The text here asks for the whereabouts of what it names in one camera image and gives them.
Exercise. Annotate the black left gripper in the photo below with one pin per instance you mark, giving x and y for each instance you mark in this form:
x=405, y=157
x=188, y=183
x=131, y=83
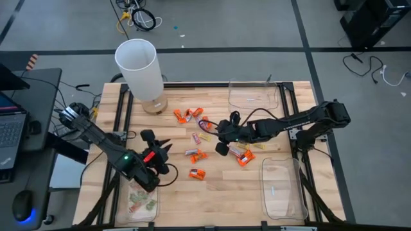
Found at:
x=155, y=158

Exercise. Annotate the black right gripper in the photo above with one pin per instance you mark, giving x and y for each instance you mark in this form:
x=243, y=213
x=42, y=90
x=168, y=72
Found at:
x=237, y=131

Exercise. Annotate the green clear-wrapped candy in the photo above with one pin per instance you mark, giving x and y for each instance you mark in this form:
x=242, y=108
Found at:
x=150, y=205
x=141, y=195

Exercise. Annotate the orange clear-wrapped candy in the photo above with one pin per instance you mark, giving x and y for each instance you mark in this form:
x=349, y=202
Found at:
x=136, y=206

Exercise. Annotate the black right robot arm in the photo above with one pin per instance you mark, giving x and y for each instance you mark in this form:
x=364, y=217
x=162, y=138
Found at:
x=295, y=121

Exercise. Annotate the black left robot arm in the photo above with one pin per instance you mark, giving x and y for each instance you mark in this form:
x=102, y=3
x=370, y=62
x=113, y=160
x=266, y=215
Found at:
x=99, y=138

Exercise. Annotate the orange silver candy bar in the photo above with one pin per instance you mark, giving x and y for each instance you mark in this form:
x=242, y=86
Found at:
x=234, y=150

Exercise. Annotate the candy packets centre pile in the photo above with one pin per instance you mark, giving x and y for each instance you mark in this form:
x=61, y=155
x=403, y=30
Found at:
x=191, y=151

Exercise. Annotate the pink candy bar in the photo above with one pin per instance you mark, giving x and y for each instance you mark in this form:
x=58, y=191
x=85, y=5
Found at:
x=196, y=138

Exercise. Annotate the orange silver candy packet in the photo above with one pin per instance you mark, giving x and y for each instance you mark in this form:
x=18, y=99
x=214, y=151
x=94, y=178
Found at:
x=188, y=115

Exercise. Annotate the pink candy wrapper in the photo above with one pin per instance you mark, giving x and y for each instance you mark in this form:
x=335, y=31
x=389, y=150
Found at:
x=199, y=120

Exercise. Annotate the red candy packets right pile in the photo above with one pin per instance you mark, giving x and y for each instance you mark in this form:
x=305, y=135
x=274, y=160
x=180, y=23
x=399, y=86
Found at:
x=199, y=85

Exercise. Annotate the clear plastic bin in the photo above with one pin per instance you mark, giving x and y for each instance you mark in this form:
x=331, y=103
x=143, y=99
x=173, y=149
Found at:
x=253, y=99
x=282, y=192
x=141, y=218

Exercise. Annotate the black clip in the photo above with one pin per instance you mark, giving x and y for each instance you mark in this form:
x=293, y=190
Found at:
x=268, y=78

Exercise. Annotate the white shade wooden base lamp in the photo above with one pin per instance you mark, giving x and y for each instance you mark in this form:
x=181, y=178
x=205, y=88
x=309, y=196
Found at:
x=141, y=70

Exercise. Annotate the grey panel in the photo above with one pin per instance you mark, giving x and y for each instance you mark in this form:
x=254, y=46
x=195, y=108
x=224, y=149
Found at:
x=67, y=176

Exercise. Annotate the small black desk device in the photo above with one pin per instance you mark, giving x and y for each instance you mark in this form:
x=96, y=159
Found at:
x=34, y=127

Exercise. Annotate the black desk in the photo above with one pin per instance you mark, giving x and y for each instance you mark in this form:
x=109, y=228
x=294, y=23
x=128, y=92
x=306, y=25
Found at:
x=41, y=96

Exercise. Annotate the black caster wheel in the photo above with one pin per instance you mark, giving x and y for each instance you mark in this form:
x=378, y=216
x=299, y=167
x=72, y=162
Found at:
x=48, y=219

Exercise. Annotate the grey laptop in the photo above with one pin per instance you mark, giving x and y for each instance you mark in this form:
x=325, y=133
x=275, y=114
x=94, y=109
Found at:
x=11, y=134

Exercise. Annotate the black computer mouse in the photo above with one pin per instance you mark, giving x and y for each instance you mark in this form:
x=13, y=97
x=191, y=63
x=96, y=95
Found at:
x=22, y=205

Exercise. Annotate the orange black striped block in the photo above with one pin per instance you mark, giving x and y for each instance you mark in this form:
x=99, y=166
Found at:
x=31, y=61

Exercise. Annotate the black monitor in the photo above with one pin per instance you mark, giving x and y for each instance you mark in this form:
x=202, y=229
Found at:
x=9, y=80

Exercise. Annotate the black computer tower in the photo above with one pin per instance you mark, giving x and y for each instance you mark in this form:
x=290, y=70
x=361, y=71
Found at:
x=375, y=22

